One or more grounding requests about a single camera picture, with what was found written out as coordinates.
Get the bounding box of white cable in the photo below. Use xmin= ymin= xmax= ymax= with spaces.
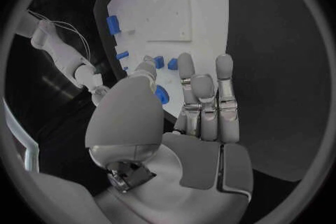
xmin=49 ymin=21 xmax=88 ymax=57
xmin=26 ymin=10 xmax=92 ymax=59

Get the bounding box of blue block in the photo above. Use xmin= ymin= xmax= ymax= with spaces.
xmin=105 ymin=15 xmax=122 ymax=36

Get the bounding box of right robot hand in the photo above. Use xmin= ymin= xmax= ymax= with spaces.
xmin=90 ymin=84 xmax=111 ymax=108

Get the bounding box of blue cylinder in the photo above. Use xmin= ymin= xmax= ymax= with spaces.
xmin=152 ymin=55 xmax=165 ymax=69

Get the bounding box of blue plug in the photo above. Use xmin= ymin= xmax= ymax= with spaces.
xmin=167 ymin=58 xmax=179 ymax=71

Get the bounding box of white task board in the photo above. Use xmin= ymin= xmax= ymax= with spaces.
xmin=105 ymin=0 xmax=231 ymax=125

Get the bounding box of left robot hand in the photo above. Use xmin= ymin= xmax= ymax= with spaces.
xmin=85 ymin=52 xmax=254 ymax=224

